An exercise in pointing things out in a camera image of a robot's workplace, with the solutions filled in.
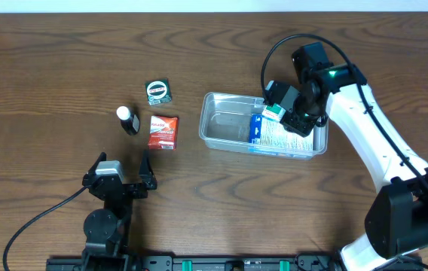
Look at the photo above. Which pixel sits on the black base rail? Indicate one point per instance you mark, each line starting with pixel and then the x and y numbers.
pixel 301 262

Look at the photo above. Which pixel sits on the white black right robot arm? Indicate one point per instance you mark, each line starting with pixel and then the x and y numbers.
pixel 397 222

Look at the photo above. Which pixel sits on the blue Cool Fever box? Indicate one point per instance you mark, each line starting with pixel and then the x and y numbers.
pixel 270 138

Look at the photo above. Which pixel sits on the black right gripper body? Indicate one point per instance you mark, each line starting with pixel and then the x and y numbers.
pixel 297 123

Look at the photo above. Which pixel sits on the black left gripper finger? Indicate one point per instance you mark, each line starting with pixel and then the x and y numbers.
pixel 145 171
pixel 92 169

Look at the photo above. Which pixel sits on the green Zam-Buk box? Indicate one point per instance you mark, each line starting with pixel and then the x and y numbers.
pixel 158 91

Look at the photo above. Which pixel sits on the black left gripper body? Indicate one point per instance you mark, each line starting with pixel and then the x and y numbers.
pixel 132 193

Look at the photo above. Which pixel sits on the clear plastic container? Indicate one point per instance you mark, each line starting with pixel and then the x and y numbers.
pixel 225 122

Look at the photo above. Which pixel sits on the red Panadol ActiFast packet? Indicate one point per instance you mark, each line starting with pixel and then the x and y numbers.
pixel 163 133

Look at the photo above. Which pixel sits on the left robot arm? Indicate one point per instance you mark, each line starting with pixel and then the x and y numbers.
pixel 107 229

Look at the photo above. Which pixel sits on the white green medicine box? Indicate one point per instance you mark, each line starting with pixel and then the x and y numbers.
pixel 274 112

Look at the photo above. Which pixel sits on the dark bottle white cap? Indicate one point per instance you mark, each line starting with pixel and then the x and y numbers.
pixel 129 121

